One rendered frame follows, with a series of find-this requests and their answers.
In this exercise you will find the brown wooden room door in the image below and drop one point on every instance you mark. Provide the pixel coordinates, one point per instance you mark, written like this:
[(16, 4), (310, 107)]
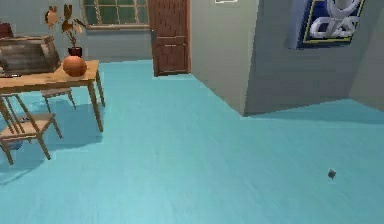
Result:
[(171, 36)]

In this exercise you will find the orange round ball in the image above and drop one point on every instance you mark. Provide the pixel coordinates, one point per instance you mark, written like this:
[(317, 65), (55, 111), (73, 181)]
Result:
[(74, 66)]

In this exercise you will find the wooden chair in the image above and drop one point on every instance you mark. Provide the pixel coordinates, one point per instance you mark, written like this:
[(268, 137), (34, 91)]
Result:
[(56, 92), (25, 125)]

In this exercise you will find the house plant in dark pot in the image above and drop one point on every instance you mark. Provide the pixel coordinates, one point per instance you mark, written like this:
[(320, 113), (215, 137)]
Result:
[(71, 31)]

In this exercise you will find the wooden table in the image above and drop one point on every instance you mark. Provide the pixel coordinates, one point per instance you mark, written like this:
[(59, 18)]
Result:
[(46, 80)]

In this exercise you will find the small dark object on floor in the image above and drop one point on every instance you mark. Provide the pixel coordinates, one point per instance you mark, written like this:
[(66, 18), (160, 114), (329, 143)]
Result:
[(331, 174)]

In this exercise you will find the grey wooden box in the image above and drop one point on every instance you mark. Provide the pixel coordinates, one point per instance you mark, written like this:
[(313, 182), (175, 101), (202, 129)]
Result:
[(28, 55)]

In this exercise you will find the dark red object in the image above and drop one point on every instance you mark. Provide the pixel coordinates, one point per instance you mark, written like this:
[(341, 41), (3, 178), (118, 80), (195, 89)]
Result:
[(5, 30)]

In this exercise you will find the white framed wall picture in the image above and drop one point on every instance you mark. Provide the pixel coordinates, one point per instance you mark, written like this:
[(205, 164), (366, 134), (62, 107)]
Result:
[(226, 1)]

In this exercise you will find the window with wooden frame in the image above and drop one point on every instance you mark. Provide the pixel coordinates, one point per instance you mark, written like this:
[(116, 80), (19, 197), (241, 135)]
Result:
[(115, 13)]

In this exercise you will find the blue framed wall picture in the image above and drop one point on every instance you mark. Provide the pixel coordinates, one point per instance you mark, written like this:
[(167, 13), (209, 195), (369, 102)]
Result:
[(328, 21)]

